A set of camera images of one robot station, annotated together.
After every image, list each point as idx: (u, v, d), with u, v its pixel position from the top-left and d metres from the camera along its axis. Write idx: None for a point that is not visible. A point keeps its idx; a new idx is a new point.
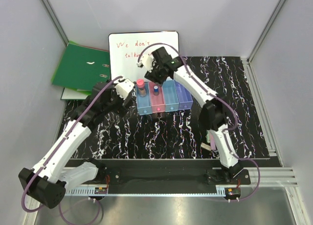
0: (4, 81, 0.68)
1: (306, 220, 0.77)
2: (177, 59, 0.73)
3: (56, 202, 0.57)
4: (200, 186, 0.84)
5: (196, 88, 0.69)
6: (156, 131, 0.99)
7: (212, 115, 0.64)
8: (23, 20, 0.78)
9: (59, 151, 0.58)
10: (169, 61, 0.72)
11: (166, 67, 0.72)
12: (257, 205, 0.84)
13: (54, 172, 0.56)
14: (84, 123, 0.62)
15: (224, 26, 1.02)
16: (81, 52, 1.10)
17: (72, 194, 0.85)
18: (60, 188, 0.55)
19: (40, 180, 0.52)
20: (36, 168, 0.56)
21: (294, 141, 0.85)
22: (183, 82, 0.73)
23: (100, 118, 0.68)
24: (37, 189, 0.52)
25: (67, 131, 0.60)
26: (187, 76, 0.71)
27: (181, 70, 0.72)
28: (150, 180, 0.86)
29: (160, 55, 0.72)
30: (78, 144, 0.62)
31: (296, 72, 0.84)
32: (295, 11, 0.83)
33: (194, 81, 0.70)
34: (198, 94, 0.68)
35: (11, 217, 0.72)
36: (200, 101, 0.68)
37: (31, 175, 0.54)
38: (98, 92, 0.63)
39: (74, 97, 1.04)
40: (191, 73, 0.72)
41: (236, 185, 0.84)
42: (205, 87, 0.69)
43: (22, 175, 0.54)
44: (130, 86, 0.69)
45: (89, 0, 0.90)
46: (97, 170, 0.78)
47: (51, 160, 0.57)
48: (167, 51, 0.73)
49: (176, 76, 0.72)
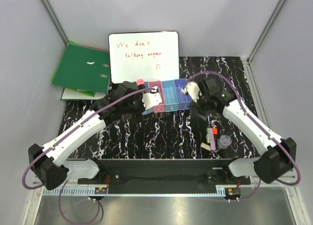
0: (4, 80, 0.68)
1: (306, 220, 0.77)
2: (229, 93, 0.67)
3: (55, 186, 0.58)
4: (200, 186, 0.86)
5: (255, 129, 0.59)
6: (156, 131, 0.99)
7: (273, 165, 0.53)
8: (24, 20, 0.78)
9: (71, 136, 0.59)
10: (218, 95, 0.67)
11: (214, 101, 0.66)
12: (257, 206, 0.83)
13: (60, 155, 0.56)
14: (101, 116, 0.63)
15: (224, 26, 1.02)
16: (81, 52, 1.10)
17: (72, 194, 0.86)
18: (62, 173, 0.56)
19: (46, 160, 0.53)
20: (46, 146, 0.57)
21: (294, 141, 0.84)
22: (236, 120, 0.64)
23: (116, 115, 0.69)
24: (41, 168, 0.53)
25: (83, 120, 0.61)
26: (241, 114, 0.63)
27: (234, 105, 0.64)
28: (150, 180, 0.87)
29: (208, 86, 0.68)
30: (89, 134, 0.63)
31: (296, 72, 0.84)
32: (294, 11, 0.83)
33: (252, 121, 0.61)
34: (257, 137, 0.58)
35: (10, 217, 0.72)
36: (259, 146, 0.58)
37: (39, 152, 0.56)
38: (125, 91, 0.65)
39: (74, 97, 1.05)
40: (247, 109, 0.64)
41: (235, 185, 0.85)
42: (266, 128, 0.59)
43: (32, 151, 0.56)
44: (157, 101, 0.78)
45: (89, 0, 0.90)
46: (97, 171, 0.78)
47: (60, 143, 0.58)
48: (214, 83, 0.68)
49: (227, 111, 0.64)
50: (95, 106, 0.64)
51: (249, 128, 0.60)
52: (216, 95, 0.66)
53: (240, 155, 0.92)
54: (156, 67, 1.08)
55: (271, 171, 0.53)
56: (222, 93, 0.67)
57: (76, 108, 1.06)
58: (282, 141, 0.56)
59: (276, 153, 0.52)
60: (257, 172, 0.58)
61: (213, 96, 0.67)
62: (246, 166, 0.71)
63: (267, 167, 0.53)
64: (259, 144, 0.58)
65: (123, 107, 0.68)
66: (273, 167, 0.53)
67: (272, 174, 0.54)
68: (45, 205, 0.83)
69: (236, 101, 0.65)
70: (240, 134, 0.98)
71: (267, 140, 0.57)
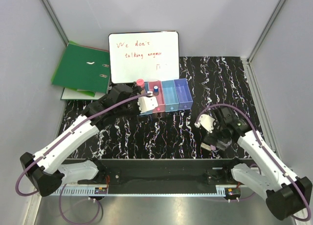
0: (4, 80, 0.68)
1: (306, 220, 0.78)
2: (244, 121, 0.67)
3: (50, 191, 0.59)
4: (200, 186, 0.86)
5: (269, 164, 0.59)
6: (156, 131, 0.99)
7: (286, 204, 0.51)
8: (24, 19, 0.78)
9: (62, 144, 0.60)
10: (234, 123, 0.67)
11: (229, 128, 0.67)
12: (257, 206, 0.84)
13: (52, 164, 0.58)
14: (93, 122, 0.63)
15: (224, 26, 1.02)
16: (81, 52, 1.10)
17: (72, 194, 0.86)
18: (55, 180, 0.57)
19: (36, 170, 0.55)
20: (37, 155, 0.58)
21: (294, 142, 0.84)
22: (252, 152, 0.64)
23: (110, 120, 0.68)
24: (33, 177, 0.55)
25: (74, 126, 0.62)
26: (257, 146, 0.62)
27: (250, 137, 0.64)
28: (150, 180, 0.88)
29: (224, 114, 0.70)
30: (81, 141, 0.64)
31: (296, 72, 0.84)
32: (295, 11, 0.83)
33: (267, 154, 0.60)
34: (272, 173, 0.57)
35: (11, 217, 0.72)
36: (272, 181, 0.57)
37: (31, 161, 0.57)
38: (118, 93, 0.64)
39: (74, 97, 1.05)
40: (262, 142, 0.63)
41: (236, 185, 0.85)
42: (281, 165, 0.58)
43: (23, 159, 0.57)
44: (152, 105, 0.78)
45: (89, 0, 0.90)
46: (97, 172, 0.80)
47: (52, 150, 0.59)
48: (231, 112, 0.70)
49: (242, 141, 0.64)
50: (87, 110, 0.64)
51: (264, 162, 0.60)
52: (231, 123, 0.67)
53: (240, 155, 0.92)
54: (156, 67, 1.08)
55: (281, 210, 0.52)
56: (237, 121, 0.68)
57: (76, 108, 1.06)
58: (298, 180, 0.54)
59: (288, 193, 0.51)
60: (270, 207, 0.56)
61: (229, 124, 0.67)
62: (249, 182, 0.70)
63: (278, 203, 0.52)
64: (274, 179, 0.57)
65: (118, 110, 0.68)
66: (285, 205, 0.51)
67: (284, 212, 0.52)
68: (45, 205, 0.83)
69: (252, 132, 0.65)
70: None
71: (282, 177, 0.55)
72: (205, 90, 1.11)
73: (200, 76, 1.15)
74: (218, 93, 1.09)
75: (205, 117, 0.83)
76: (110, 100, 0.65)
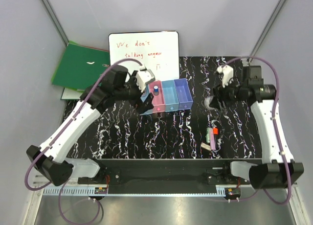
0: (4, 81, 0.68)
1: (306, 220, 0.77)
2: (268, 89, 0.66)
3: (61, 181, 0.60)
4: (200, 186, 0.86)
5: (271, 139, 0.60)
6: (156, 131, 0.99)
7: (268, 178, 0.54)
8: (23, 19, 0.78)
9: (66, 131, 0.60)
10: (257, 86, 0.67)
11: (249, 89, 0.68)
12: (257, 207, 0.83)
13: (59, 153, 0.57)
14: (93, 105, 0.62)
15: (224, 26, 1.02)
16: (81, 52, 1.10)
17: (73, 194, 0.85)
18: (64, 168, 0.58)
19: (45, 160, 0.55)
20: (43, 146, 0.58)
21: (294, 142, 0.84)
22: (259, 120, 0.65)
23: (110, 101, 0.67)
24: (43, 168, 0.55)
25: (75, 112, 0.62)
26: (268, 118, 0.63)
27: (264, 105, 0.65)
28: (150, 180, 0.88)
29: (251, 73, 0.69)
30: (85, 126, 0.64)
31: (296, 72, 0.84)
32: (295, 11, 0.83)
33: (274, 128, 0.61)
34: (269, 146, 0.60)
35: (11, 218, 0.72)
36: (265, 155, 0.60)
37: (38, 153, 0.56)
38: (114, 75, 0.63)
39: (74, 97, 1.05)
40: (276, 116, 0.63)
41: (236, 185, 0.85)
42: (282, 143, 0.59)
43: (29, 152, 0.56)
44: (148, 77, 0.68)
45: (89, 0, 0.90)
46: (98, 169, 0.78)
47: (57, 140, 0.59)
48: (258, 73, 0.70)
49: (256, 107, 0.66)
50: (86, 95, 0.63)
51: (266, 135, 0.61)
52: (255, 86, 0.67)
53: (240, 155, 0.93)
54: (156, 67, 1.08)
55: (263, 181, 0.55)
56: (261, 86, 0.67)
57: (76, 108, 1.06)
58: (291, 162, 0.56)
59: (276, 168, 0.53)
60: (252, 171, 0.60)
61: (251, 86, 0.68)
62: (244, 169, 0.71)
63: (261, 173, 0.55)
64: (268, 153, 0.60)
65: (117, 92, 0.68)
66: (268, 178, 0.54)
67: (263, 183, 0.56)
68: (45, 206, 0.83)
69: (271, 104, 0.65)
70: (240, 134, 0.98)
71: (277, 154, 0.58)
72: (205, 89, 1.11)
73: (200, 76, 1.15)
74: None
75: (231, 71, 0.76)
76: (106, 82, 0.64)
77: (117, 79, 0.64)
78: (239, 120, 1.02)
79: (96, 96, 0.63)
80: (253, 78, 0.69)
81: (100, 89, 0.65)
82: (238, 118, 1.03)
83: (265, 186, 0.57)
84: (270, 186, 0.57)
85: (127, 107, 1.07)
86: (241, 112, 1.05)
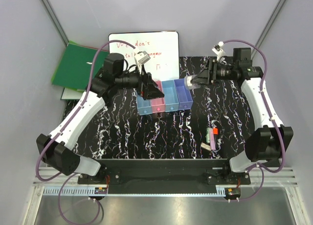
0: (4, 81, 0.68)
1: (306, 220, 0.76)
2: (255, 69, 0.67)
3: (70, 170, 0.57)
4: (200, 185, 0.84)
5: (260, 108, 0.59)
6: (156, 131, 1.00)
7: (262, 145, 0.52)
8: (24, 20, 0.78)
9: (76, 118, 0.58)
10: (245, 68, 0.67)
11: (237, 71, 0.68)
12: (257, 206, 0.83)
13: (71, 138, 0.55)
14: (100, 94, 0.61)
15: (223, 26, 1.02)
16: (81, 52, 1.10)
17: (73, 194, 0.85)
18: (74, 157, 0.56)
19: (58, 145, 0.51)
20: (53, 133, 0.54)
21: (294, 142, 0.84)
22: (249, 96, 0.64)
23: (113, 91, 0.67)
24: (55, 155, 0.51)
25: (82, 100, 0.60)
26: (257, 91, 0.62)
27: (253, 81, 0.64)
28: (150, 180, 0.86)
29: (241, 56, 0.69)
30: (92, 115, 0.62)
31: (295, 72, 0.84)
32: (294, 11, 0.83)
33: (263, 100, 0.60)
34: (259, 115, 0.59)
35: (11, 218, 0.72)
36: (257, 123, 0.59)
37: (48, 140, 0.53)
38: (111, 63, 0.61)
39: (75, 97, 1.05)
40: (264, 89, 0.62)
41: (236, 185, 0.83)
42: (271, 111, 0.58)
43: (39, 142, 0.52)
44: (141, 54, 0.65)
45: (89, 0, 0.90)
46: (97, 170, 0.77)
47: (67, 126, 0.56)
48: (249, 55, 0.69)
49: (245, 85, 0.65)
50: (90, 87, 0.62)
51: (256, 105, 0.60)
52: (242, 67, 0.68)
53: None
54: (156, 67, 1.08)
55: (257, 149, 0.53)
56: (249, 67, 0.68)
57: None
58: (281, 126, 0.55)
59: (269, 132, 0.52)
60: (247, 145, 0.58)
61: (239, 67, 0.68)
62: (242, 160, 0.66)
63: (255, 141, 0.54)
64: (259, 122, 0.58)
65: (119, 81, 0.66)
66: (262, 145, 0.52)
67: (258, 152, 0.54)
68: (45, 206, 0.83)
69: (258, 80, 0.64)
70: (240, 134, 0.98)
71: (267, 120, 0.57)
72: (205, 90, 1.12)
73: None
74: (218, 93, 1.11)
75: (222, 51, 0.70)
76: (105, 73, 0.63)
77: (116, 67, 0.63)
78: (239, 120, 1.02)
79: (99, 86, 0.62)
80: (242, 60, 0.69)
81: (101, 79, 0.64)
82: (238, 118, 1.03)
83: (260, 157, 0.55)
84: (265, 156, 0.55)
85: (127, 106, 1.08)
86: (241, 112, 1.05)
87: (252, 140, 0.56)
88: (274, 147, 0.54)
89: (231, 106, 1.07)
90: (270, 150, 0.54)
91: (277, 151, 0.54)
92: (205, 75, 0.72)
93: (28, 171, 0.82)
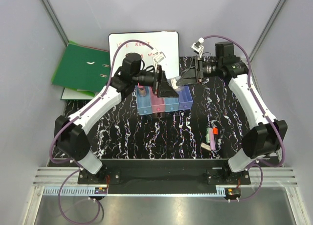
0: (4, 81, 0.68)
1: (306, 220, 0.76)
2: (240, 66, 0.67)
3: (80, 157, 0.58)
4: (200, 186, 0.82)
5: (252, 106, 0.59)
6: (156, 131, 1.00)
7: (259, 142, 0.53)
8: (24, 20, 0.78)
9: (94, 106, 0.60)
10: (229, 65, 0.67)
11: (223, 69, 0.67)
12: (257, 206, 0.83)
13: (87, 123, 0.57)
14: (119, 90, 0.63)
15: (223, 26, 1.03)
16: (81, 52, 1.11)
17: (75, 194, 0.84)
18: (86, 144, 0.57)
19: (76, 127, 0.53)
20: (72, 117, 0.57)
21: (294, 142, 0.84)
22: (238, 94, 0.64)
23: (131, 89, 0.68)
24: (71, 137, 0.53)
25: (103, 92, 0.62)
26: (245, 88, 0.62)
27: (240, 79, 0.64)
28: (150, 180, 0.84)
29: (225, 53, 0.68)
30: (108, 107, 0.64)
31: (295, 72, 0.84)
32: (294, 11, 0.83)
33: (254, 97, 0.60)
34: (252, 112, 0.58)
35: (11, 218, 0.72)
36: (251, 121, 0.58)
37: (66, 122, 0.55)
38: (128, 64, 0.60)
39: (74, 97, 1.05)
40: (252, 85, 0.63)
41: (236, 185, 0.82)
42: (263, 107, 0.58)
43: (57, 123, 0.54)
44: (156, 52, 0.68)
45: (89, 0, 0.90)
46: (99, 168, 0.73)
47: (85, 112, 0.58)
48: (232, 51, 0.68)
49: (233, 83, 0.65)
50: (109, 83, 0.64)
51: (247, 102, 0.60)
52: (227, 65, 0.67)
53: None
54: None
55: (255, 147, 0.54)
56: (233, 64, 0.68)
57: (76, 108, 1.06)
58: (276, 121, 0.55)
59: (265, 129, 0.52)
60: (244, 142, 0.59)
61: (224, 65, 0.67)
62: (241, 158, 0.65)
63: (252, 139, 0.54)
64: (253, 119, 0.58)
65: (135, 79, 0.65)
66: (259, 142, 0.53)
67: (257, 149, 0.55)
68: (45, 206, 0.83)
69: (245, 78, 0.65)
70: (240, 134, 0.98)
71: (261, 117, 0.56)
72: (205, 90, 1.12)
73: None
74: (218, 93, 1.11)
75: (200, 49, 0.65)
76: (124, 72, 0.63)
77: (134, 67, 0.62)
78: (239, 120, 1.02)
79: (117, 84, 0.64)
80: (227, 57, 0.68)
81: (119, 78, 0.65)
82: (238, 118, 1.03)
83: (258, 153, 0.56)
84: (263, 151, 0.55)
85: (127, 107, 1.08)
86: (241, 112, 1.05)
87: (248, 138, 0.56)
88: (270, 141, 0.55)
89: (231, 106, 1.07)
90: (267, 145, 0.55)
91: (274, 145, 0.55)
92: (191, 74, 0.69)
93: (28, 171, 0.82)
